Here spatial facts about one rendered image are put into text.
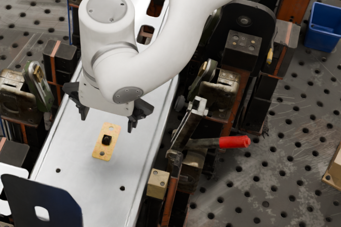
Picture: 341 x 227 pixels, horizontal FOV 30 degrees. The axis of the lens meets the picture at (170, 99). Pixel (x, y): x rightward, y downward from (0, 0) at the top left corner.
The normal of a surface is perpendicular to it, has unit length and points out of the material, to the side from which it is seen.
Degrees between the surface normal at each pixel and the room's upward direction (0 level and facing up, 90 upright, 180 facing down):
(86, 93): 91
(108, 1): 1
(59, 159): 0
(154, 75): 73
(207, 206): 0
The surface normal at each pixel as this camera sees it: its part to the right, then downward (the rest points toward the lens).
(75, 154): 0.09, -0.54
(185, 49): 0.77, 0.35
